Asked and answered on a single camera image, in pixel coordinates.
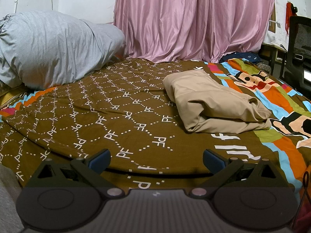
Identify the brown printed bed sheet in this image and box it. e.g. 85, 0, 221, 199
0, 57, 311, 201

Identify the pink curtain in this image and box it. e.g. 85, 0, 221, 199
113, 0, 277, 64

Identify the dark blue bag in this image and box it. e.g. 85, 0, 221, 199
219, 51, 261, 65

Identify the black mesh chair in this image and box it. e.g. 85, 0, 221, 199
279, 16, 311, 95

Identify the red hanging item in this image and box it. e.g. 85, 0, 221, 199
285, 2, 298, 36

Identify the grey rolled duvet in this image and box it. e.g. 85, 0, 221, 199
0, 11, 126, 90

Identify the grey patterned shoe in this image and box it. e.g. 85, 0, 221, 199
256, 63, 271, 73

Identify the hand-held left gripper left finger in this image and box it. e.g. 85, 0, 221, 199
30, 149, 125, 198

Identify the beige hooded zip jacket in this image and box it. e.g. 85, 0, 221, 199
162, 69, 272, 133

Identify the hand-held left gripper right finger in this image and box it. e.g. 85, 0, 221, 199
188, 149, 285, 198

